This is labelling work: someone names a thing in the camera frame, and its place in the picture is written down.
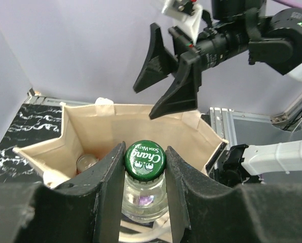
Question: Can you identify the beige canvas tote bag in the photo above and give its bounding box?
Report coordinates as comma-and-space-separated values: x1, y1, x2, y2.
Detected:
12, 97, 230, 243

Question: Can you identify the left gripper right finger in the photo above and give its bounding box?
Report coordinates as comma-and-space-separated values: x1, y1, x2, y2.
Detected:
165, 147, 302, 242

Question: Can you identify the clear glass bottle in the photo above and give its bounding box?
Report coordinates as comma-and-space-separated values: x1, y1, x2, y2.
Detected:
122, 140, 168, 223

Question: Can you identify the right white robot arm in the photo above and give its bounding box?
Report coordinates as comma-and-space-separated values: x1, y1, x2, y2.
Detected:
133, 1, 302, 187

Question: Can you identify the red cola can front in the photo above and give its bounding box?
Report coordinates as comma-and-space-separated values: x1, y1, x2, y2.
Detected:
76, 154, 99, 175

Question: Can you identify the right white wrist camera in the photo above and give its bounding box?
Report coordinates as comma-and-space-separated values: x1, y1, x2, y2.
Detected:
160, 0, 203, 44

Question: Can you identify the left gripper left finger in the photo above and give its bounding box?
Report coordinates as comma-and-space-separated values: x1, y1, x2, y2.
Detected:
0, 143, 126, 242

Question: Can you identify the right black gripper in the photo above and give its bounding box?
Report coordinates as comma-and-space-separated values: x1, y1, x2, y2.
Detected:
133, 19, 249, 119

